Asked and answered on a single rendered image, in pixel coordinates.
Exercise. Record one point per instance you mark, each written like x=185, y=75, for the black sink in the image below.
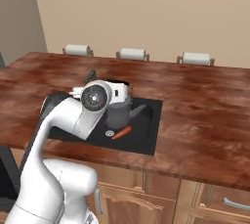
x=143, y=136

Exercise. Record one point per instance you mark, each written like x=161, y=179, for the orange carrot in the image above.
x=121, y=132

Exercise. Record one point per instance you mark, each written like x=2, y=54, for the white stool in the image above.
x=77, y=50
x=132, y=53
x=196, y=58

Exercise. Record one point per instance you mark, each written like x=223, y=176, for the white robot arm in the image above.
x=49, y=169

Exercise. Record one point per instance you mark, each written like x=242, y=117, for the dark grey tap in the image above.
x=89, y=76

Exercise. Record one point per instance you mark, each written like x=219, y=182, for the black appliance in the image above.
x=7, y=182

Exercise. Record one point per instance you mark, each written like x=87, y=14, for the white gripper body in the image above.
x=124, y=92

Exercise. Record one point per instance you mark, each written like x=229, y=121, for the wooden drawer front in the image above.
x=211, y=213

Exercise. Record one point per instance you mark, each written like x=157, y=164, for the wooden panel under sink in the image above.
x=117, y=175

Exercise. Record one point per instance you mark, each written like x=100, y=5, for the wooden cupboard door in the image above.
x=136, y=206

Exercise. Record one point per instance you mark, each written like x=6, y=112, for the grey kettle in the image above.
x=117, y=115

